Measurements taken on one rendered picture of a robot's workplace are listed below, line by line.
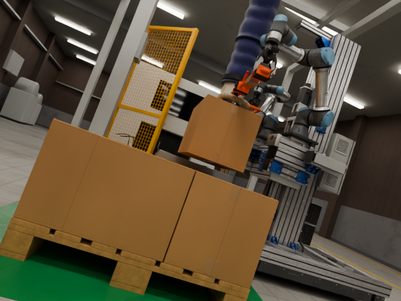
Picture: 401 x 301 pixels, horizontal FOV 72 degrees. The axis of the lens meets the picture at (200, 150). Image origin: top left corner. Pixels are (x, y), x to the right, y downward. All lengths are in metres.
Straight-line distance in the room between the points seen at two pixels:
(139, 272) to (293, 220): 1.49
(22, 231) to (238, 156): 1.23
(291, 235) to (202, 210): 1.35
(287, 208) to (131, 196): 1.49
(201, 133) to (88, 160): 0.83
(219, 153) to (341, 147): 1.14
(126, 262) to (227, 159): 0.93
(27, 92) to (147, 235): 10.83
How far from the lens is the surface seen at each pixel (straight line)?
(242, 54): 2.18
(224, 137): 1.82
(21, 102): 11.75
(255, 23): 2.28
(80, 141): 1.19
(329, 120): 2.15
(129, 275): 1.25
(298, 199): 2.41
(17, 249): 1.30
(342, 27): 4.94
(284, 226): 2.39
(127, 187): 1.17
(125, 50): 3.29
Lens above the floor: 0.54
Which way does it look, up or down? 4 degrees up
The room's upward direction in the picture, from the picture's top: 20 degrees clockwise
